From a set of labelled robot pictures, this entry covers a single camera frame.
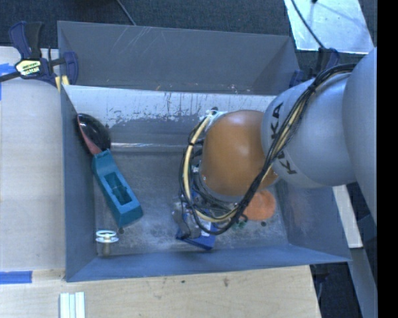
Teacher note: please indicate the blue flat box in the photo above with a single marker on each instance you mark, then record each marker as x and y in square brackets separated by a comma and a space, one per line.
[202, 240]

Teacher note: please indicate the teal plastic box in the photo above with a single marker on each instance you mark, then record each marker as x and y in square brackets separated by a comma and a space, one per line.
[119, 190]

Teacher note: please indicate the grey metal bin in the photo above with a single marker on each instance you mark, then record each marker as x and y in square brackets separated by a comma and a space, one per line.
[172, 61]

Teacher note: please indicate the black and red-brown oval object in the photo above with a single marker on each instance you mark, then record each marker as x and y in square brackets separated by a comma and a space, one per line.
[94, 132]

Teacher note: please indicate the orange ball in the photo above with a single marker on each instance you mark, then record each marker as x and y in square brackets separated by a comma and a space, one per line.
[262, 207]

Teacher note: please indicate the pale wood board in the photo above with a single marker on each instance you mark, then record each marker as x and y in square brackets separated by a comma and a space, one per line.
[30, 177]

